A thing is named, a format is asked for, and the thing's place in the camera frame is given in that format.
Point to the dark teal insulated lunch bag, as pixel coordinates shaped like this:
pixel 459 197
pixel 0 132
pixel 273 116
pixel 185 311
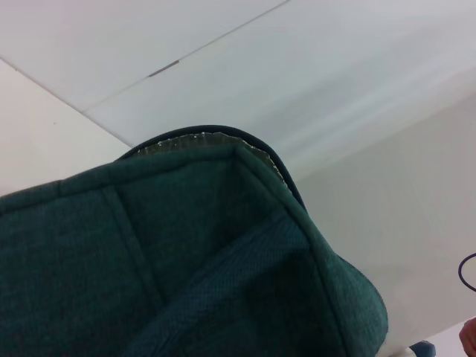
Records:
pixel 186 241

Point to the reddish brown object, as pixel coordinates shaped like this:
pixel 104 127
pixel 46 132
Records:
pixel 469 334

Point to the blue object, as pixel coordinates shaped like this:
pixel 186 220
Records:
pixel 422 349

